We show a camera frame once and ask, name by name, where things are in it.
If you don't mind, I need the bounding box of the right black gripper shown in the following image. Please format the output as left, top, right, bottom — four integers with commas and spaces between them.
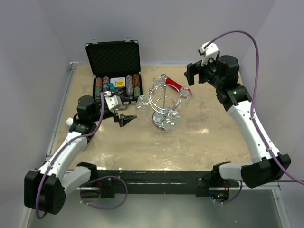
185, 55, 224, 89

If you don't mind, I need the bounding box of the playing card deck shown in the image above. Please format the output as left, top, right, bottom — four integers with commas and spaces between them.
110, 77, 126, 88

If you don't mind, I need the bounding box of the yellow big blind button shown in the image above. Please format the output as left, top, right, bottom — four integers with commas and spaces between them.
116, 80, 125, 87

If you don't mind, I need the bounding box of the black poker chip case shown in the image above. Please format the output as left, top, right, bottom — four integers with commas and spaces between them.
85, 40, 143, 104

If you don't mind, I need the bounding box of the wine glass back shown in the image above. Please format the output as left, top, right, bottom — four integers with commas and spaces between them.
152, 76, 165, 93

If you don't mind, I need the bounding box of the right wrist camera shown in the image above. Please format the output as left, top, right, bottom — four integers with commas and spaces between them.
198, 42, 219, 67

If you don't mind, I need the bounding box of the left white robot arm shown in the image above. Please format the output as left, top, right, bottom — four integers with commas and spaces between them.
24, 92, 136, 219

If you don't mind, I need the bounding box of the teal plastic piece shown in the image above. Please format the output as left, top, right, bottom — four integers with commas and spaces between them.
109, 83, 116, 91

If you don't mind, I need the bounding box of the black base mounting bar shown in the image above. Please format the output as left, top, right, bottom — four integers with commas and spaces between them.
96, 170, 239, 198

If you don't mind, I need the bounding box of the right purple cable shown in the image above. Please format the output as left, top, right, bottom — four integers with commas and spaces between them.
206, 30, 304, 205

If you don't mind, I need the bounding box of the aluminium frame rail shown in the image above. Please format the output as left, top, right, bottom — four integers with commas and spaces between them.
44, 61, 79, 163

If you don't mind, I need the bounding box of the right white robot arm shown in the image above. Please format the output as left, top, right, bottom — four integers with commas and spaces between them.
184, 55, 291, 188

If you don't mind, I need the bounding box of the chrome wine glass rack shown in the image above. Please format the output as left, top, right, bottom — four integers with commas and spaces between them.
149, 74, 181, 132

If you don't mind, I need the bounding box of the red glitter bottle stopper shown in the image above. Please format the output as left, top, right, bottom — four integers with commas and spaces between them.
166, 77, 182, 92

